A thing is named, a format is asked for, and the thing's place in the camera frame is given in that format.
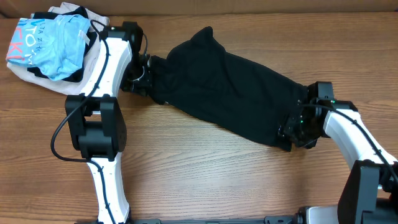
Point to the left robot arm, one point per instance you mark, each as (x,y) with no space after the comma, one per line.
(95,120)

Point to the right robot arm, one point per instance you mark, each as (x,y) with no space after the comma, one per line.
(370,192)

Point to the black t-shirt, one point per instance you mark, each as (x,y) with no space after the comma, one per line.
(203,80)

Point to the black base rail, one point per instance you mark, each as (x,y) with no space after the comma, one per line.
(265,220)

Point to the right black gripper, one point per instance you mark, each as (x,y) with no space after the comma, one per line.
(286,128)

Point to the black folded garment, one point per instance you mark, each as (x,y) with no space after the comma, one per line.
(77,76)

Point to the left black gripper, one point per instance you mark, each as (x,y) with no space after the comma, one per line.
(140,87)

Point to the light blue printed shirt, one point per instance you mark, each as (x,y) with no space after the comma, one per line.
(55,46)

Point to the beige folded garment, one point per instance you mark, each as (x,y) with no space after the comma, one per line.
(89,61)

